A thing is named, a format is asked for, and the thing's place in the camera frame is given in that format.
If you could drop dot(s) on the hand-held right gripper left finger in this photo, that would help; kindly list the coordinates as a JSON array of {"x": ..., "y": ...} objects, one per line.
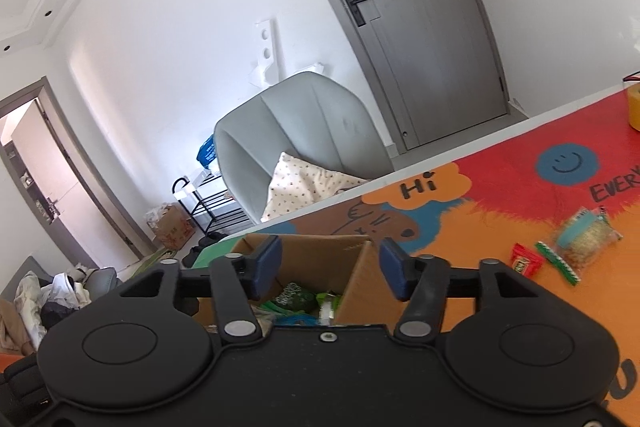
[{"x": 267, "y": 264}]

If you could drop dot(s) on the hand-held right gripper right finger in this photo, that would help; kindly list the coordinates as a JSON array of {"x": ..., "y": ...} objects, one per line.
[{"x": 393, "y": 268}]

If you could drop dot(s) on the brown cardboard box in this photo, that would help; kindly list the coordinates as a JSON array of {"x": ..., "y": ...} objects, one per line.
[{"x": 352, "y": 287}]

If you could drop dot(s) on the blue green snack packet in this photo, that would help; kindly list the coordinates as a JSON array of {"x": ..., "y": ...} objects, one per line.
[{"x": 297, "y": 320}]

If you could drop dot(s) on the bright green snack packet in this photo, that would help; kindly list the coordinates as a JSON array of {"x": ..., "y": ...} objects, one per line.
[{"x": 329, "y": 302}]

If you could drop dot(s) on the dark green snack packet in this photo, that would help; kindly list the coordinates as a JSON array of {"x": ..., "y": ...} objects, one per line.
[{"x": 295, "y": 297}]

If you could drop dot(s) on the black shoes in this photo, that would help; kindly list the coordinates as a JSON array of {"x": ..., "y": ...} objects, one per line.
[{"x": 210, "y": 238}]

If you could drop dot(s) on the black metal rack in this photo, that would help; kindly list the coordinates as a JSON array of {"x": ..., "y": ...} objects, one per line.
[{"x": 220, "y": 198}]

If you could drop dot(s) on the dotted white cushion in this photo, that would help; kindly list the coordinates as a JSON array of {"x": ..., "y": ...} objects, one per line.
[{"x": 300, "y": 187}]

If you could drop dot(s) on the pile of clothes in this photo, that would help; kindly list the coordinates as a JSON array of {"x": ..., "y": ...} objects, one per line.
[{"x": 55, "y": 302}]

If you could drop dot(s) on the printed cardboard box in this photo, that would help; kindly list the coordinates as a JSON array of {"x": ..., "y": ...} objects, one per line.
[{"x": 172, "y": 227}]

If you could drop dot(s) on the colourful printed table mat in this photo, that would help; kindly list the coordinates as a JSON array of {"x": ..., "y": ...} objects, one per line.
[{"x": 500, "y": 207}]

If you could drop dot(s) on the blue plastic bag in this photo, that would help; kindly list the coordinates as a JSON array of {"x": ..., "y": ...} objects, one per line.
[{"x": 207, "y": 152}]

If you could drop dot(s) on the small red snack packet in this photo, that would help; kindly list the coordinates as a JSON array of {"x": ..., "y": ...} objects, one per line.
[{"x": 525, "y": 261}]

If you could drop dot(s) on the grey sofa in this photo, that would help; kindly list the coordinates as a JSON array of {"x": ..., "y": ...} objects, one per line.
[{"x": 102, "y": 279}]

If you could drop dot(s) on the grey chair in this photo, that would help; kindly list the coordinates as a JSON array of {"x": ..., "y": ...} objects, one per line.
[{"x": 310, "y": 117}]

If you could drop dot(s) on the green striped snack stick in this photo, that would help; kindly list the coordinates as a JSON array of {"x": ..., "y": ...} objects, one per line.
[{"x": 560, "y": 264}]

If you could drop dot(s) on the round cake snack packet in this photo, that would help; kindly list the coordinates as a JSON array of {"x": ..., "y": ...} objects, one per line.
[{"x": 585, "y": 237}]

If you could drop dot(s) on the grey door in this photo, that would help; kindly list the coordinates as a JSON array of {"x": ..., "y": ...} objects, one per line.
[{"x": 425, "y": 57}]

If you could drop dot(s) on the pale interior door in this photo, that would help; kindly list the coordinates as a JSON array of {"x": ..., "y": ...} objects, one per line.
[{"x": 45, "y": 167}]

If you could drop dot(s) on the yellow tape roll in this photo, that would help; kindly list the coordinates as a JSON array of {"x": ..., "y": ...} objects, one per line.
[{"x": 634, "y": 107}]

